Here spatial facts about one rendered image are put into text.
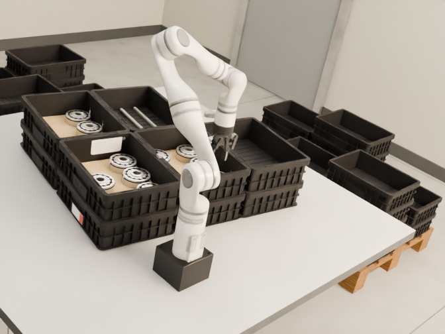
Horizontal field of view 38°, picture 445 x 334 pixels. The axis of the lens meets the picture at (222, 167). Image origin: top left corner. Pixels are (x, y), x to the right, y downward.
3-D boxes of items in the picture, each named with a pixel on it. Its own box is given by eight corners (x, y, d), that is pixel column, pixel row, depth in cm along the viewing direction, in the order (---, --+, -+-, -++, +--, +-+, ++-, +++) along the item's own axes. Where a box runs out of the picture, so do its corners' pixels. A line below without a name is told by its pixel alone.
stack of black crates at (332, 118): (375, 198, 404) (396, 134, 383) (347, 211, 384) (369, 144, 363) (325, 169, 427) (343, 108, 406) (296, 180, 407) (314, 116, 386)
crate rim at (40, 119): (130, 136, 250) (131, 130, 249) (57, 145, 233) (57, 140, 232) (88, 95, 277) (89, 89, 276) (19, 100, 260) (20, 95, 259)
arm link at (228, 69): (234, 67, 228) (209, 53, 218) (249, 76, 223) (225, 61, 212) (224, 84, 229) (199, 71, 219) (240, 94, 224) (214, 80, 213)
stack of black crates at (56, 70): (57, 106, 438) (61, 43, 416) (82, 124, 421) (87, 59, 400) (2, 116, 410) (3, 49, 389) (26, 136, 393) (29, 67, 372)
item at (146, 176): (117, 170, 235) (118, 169, 235) (141, 166, 241) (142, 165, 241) (131, 184, 228) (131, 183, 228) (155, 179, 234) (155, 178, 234)
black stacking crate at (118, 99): (191, 148, 271) (195, 124, 266) (128, 158, 255) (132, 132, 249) (146, 109, 298) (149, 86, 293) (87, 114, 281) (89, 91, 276)
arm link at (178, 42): (226, 51, 214) (206, 60, 219) (173, 18, 194) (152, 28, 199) (228, 75, 211) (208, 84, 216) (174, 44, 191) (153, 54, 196)
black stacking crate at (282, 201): (298, 207, 266) (305, 183, 261) (241, 221, 249) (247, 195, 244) (243, 162, 293) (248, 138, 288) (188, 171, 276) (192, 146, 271)
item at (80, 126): (105, 132, 260) (105, 131, 260) (81, 134, 255) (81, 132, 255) (97, 121, 267) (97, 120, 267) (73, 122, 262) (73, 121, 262)
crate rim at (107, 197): (57, 146, 233) (57, 140, 232) (131, 136, 250) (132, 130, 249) (104, 203, 206) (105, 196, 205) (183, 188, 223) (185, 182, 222)
